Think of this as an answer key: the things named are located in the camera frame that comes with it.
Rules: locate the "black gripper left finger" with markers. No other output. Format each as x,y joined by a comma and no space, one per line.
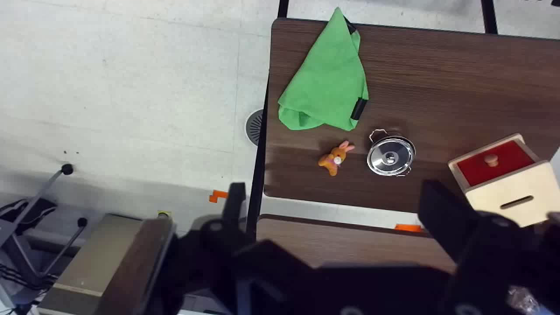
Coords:
235,207

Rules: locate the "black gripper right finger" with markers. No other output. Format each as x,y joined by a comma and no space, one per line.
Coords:
448,219

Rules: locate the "small orange teddy bear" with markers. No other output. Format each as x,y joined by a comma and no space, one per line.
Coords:
335,158

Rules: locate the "wooden box with red panel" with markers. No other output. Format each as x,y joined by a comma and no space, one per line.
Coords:
513,180

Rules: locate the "round floor drain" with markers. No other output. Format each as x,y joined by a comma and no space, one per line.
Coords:
254,126

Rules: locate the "small metal pot with lid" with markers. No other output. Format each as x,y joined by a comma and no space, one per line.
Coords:
391,156

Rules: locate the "metal and wood stand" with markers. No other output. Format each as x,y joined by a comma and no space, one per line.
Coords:
111,263

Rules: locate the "green cloth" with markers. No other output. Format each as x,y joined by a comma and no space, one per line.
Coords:
326,81

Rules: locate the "orange floor bracket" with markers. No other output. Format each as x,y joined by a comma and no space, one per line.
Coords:
217,196
410,228

